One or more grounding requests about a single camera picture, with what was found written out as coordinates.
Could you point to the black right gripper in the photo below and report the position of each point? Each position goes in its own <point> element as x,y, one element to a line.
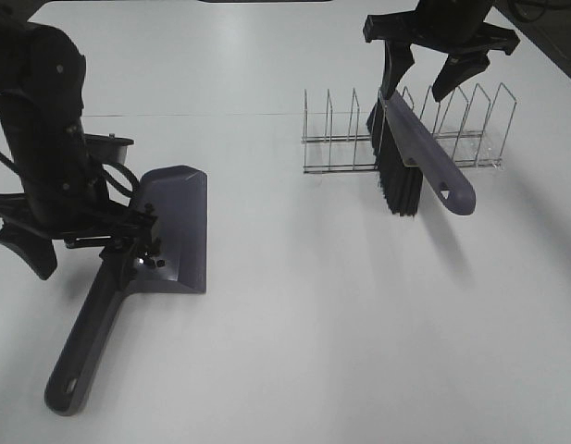
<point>463,36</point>

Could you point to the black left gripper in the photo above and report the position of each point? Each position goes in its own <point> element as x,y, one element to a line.
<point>78,226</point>

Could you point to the purple brush black bristles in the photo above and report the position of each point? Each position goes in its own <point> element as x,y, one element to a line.
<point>406,155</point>

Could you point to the purple plastic dustpan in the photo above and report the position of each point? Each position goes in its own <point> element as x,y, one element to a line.
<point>177,196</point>

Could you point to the pile of coffee beans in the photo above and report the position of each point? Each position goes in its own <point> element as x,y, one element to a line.
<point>151,261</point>

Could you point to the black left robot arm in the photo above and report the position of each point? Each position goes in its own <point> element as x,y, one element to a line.
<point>65,176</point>

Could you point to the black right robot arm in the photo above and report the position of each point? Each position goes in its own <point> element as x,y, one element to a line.
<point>453,7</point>

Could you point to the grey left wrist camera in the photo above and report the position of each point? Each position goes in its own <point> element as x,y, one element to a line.
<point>108,148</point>

